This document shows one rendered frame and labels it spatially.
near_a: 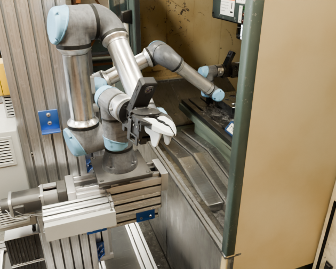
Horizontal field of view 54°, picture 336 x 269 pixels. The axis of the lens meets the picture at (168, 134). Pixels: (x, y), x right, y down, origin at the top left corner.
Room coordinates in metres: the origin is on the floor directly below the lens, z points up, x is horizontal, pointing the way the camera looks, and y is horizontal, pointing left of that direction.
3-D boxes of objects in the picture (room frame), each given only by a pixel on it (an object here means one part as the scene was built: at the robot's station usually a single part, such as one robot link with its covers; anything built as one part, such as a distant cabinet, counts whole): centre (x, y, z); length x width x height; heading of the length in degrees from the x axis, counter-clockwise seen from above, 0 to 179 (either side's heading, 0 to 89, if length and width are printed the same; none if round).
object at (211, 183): (1.81, -0.20, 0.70); 0.90 x 0.30 x 0.16; 20
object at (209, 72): (2.02, -0.25, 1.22); 0.11 x 0.08 x 0.09; 114
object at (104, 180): (1.21, 0.22, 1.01); 0.36 x 0.22 x 0.06; 111
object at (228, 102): (2.18, -0.48, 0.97); 0.29 x 0.23 x 0.05; 20
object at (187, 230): (1.92, 0.10, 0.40); 2.08 x 0.07 x 0.80; 20
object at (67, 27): (1.14, 0.32, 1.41); 0.15 x 0.12 x 0.55; 125
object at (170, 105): (2.76, -0.28, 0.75); 0.89 x 0.67 x 0.26; 110
